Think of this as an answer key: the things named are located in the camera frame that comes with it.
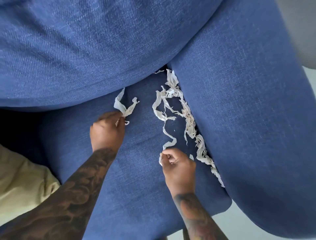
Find person's right hand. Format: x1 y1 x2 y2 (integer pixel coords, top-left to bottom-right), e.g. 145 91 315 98
160 148 197 197

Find person's left hand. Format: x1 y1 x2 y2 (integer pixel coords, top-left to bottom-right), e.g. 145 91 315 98
90 111 126 153

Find blue fabric sofa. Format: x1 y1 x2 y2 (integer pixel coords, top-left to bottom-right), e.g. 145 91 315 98
0 0 316 240

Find white shredded paper scraps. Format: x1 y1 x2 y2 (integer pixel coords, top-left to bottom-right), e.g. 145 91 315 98
152 69 225 188

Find yellow throw pillow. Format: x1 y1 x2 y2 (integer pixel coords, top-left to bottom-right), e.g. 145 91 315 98
0 144 62 227

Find person's left forearm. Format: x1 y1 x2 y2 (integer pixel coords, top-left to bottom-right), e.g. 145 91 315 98
0 148 118 240

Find person's right forearm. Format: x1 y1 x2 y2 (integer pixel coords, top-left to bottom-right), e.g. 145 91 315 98
172 193 229 240

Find blue sofa back cushion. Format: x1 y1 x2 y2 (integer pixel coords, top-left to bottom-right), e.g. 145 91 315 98
0 0 224 112

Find grey shell chair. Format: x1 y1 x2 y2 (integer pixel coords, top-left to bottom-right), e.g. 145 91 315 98
276 0 316 69

